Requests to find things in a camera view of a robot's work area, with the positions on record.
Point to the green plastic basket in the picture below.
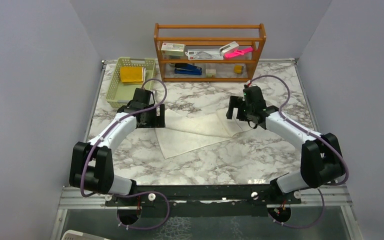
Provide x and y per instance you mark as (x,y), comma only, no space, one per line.
(120,93)

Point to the wooden shelf rack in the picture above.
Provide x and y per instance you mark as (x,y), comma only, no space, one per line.
(210,36)

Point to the aluminium rail frame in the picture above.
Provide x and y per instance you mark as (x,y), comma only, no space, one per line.
(320,215)

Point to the cream white towel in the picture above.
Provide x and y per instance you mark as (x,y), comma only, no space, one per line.
(182,134)

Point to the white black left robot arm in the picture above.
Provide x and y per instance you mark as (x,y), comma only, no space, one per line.
(92,167)

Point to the white tray corner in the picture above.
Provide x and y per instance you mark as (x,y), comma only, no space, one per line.
(77,235)

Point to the small yellow block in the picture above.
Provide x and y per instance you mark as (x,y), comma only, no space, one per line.
(238,69)

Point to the white green box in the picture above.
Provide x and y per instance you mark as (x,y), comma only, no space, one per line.
(172,49)

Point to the white stapler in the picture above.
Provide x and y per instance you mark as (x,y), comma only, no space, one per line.
(228,48)

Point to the blue black stapler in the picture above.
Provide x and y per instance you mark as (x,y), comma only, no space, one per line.
(187,69)

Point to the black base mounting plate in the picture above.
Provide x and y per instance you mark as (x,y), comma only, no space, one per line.
(199,201)

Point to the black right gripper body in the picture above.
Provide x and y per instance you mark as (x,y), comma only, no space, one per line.
(246,111)

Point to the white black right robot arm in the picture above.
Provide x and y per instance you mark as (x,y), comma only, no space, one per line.
(321,159)

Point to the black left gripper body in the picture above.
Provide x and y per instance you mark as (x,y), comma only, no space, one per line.
(150,119)

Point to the small white eraser box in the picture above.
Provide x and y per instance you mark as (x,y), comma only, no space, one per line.
(210,70)

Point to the yellow brown bear towel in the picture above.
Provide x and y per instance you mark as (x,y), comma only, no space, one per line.
(132,74)

